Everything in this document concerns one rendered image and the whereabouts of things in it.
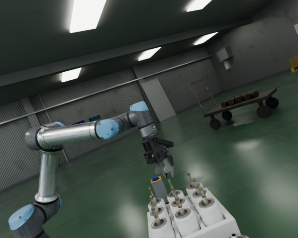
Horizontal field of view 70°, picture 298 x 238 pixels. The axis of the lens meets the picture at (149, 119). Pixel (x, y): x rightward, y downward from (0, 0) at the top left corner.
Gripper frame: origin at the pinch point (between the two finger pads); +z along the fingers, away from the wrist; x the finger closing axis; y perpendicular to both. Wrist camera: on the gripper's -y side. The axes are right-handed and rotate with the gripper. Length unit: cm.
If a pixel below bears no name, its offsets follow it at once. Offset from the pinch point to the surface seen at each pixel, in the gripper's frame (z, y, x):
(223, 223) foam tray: 26.1, -3.6, 14.8
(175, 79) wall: -134, -957, -580
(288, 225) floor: 44, -29, 31
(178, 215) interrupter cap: 18.8, 3.4, -1.5
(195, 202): 21.0, -10.7, -0.9
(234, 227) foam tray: 29.5, -5.9, 17.8
